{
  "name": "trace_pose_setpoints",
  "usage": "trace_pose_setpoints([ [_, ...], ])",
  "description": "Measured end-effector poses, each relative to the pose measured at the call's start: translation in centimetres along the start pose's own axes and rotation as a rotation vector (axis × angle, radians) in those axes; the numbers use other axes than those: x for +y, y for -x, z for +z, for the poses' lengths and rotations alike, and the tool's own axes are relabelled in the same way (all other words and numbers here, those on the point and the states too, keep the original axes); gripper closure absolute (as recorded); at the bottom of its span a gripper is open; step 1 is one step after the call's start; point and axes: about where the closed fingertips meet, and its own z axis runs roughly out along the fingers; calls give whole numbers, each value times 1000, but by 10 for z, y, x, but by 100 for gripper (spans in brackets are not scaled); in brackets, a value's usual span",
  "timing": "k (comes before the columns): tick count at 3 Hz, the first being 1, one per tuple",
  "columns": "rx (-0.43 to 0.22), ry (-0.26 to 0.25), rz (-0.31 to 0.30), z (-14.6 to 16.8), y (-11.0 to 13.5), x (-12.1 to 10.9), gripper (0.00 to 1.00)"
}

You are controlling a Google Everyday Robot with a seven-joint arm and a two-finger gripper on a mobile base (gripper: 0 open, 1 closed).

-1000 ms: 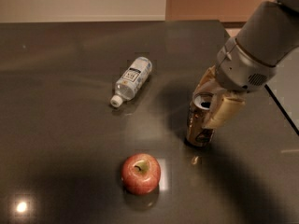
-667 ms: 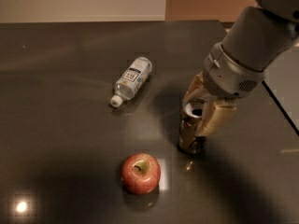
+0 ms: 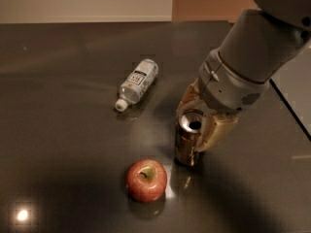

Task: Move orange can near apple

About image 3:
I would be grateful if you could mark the orange patterned soda can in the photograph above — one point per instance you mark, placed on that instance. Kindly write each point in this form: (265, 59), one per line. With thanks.
(188, 126)

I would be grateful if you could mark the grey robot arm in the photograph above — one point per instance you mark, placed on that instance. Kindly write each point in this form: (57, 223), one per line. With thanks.
(265, 38)

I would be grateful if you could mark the clear plastic water bottle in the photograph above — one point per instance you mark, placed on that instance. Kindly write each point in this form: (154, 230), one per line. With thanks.
(136, 84)

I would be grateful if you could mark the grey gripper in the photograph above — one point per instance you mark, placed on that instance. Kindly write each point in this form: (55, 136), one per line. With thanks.
(228, 85)

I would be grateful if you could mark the red apple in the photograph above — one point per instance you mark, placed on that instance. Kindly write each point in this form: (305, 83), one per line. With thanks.
(146, 181)

